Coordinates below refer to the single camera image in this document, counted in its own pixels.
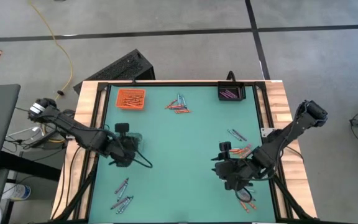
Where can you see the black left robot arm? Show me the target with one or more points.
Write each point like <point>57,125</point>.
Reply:
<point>73,130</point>

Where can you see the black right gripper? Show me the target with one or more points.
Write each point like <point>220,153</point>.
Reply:
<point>235,174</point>

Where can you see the black perforated computer case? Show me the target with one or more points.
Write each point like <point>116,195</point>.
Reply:
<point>120,67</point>

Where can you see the grey metal bracket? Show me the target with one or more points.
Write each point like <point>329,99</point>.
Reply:
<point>264,131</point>

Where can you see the black plastic basket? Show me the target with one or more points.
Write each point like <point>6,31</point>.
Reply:
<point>232,83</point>

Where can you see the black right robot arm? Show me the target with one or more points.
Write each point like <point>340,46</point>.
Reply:
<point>291,133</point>

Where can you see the clear plastic container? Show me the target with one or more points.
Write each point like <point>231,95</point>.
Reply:
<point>140,140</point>

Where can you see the black metal table frame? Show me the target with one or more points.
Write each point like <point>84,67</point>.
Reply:
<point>179,84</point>

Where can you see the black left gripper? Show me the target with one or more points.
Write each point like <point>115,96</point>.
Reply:
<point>124,149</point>

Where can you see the teal table mat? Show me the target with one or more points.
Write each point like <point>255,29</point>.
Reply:
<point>182,155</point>

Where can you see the orange plastic basket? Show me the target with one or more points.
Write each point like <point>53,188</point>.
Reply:
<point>141,91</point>

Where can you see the white plastic bottle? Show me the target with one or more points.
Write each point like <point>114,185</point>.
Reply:
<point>17,191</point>

